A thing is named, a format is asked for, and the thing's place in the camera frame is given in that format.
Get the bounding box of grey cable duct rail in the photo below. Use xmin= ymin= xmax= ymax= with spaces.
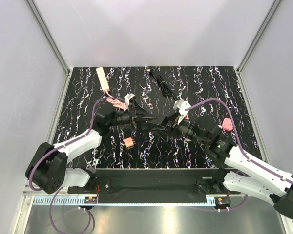
xmin=33 ymin=195 xmax=216 ymax=207

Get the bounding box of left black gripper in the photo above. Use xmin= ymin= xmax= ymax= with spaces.
xmin=108 ymin=100 xmax=156 ymax=133

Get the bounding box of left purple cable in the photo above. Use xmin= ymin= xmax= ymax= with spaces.
xmin=29 ymin=97 xmax=126 ymax=234

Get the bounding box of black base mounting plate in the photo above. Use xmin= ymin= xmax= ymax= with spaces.
xmin=68 ymin=169 xmax=229 ymax=195

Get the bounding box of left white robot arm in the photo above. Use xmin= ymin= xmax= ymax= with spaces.
xmin=25 ymin=99 xmax=167 ymax=194

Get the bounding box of pink cube plug adapter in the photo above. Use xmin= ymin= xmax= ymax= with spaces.
xmin=123 ymin=137 xmax=135 ymax=149

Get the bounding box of pink cable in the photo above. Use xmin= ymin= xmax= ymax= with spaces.
xmin=105 ymin=91 xmax=127 ymax=110

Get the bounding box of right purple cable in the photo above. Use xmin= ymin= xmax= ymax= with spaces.
xmin=184 ymin=98 xmax=293 ymax=212

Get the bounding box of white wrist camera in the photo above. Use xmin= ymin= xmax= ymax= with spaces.
xmin=173 ymin=99 xmax=191 ymax=124
xmin=124 ymin=93 xmax=135 ymax=109

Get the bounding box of white pink power strip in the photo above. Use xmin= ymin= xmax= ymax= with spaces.
xmin=96 ymin=67 xmax=110 ymax=93

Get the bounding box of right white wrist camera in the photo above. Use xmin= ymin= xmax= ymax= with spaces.
xmin=173 ymin=99 xmax=191 ymax=124

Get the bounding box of purple cable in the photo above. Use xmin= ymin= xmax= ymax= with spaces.
xmin=184 ymin=98 xmax=293 ymax=212
xmin=29 ymin=97 xmax=126 ymax=234

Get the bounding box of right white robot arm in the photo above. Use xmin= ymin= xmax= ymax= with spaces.
xmin=149 ymin=115 xmax=293 ymax=219

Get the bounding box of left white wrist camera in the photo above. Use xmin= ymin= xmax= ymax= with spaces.
xmin=124 ymin=93 xmax=135 ymax=109

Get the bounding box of black bundled cable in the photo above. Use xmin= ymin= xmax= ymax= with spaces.
xmin=146 ymin=67 xmax=177 ymax=100

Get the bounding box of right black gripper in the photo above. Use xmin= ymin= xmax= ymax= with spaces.
xmin=152 ymin=111 xmax=207 ymax=146

